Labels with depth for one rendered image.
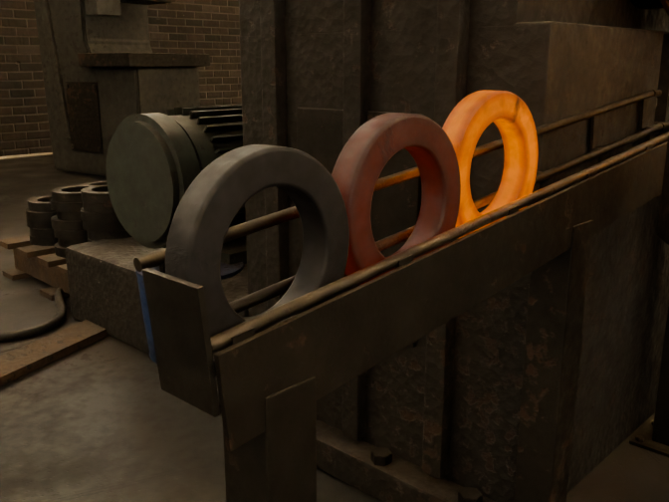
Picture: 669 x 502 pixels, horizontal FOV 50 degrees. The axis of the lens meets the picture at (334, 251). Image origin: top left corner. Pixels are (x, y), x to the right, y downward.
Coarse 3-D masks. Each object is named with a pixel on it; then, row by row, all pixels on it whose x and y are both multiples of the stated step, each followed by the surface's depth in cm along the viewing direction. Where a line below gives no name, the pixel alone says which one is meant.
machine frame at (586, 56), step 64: (256, 0) 144; (320, 0) 132; (384, 0) 122; (448, 0) 110; (512, 0) 106; (576, 0) 119; (256, 64) 147; (320, 64) 135; (384, 64) 125; (448, 64) 113; (512, 64) 108; (576, 64) 111; (640, 64) 129; (256, 128) 151; (320, 128) 137; (576, 128) 115; (384, 192) 129; (256, 256) 159; (384, 256) 132; (640, 256) 146; (512, 320) 117; (640, 320) 153; (384, 384) 139; (448, 384) 126; (512, 384) 119; (640, 384) 161; (320, 448) 147; (384, 448) 139; (448, 448) 130; (512, 448) 121; (576, 448) 139
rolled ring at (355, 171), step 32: (384, 128) 68; (416, 128) 71; (352, 160) 67; (384, 160) 69; (416, 160) 77; (448, 160) 76; (352, 192) 66; (448, 192) 77; (352, 224) 67; (416, 224) 79; (448, 224) 78; (352, 256) 68
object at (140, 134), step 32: (128, 128) 199; (160, 128) 192; (192, 128) 199; (224, 128) 204; (128, 160) 202; (160, 160) 191; (192, 160) 192; (128, 192) 205; (160, 192) 194; (128, 224) 208; (160, 224) 196; (96, 256) 218; (128, 256) 217; (224, 256) 205; (96, 288) 219; (128, 288) 206; (224, 288) 186; (96, 320) 223; (128, 320) 209
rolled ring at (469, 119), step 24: (480, 96) 82; (504, 96) 84; (456, 120) 81; (480, 120) 81; (504, 120) 86; (528, 120) 88; (456, 144) 79; (504, 144) 91; (528, 144) 89; (504, 168) 92; (528, 168) 90; (504, 192) 91; (528, 192) 91; (504, 216) 88
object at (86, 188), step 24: (72, 192) 252; (96, 192) 233; (48, 216) 268; (72, 216) 253; (96, 216) 234; (0, 240) 281; (24, 240) 281; (48, 240) 272; (72, 240) 255; (96, 240) 239; (24, 264) 280; (48, 264) 251; (48, 288) 262
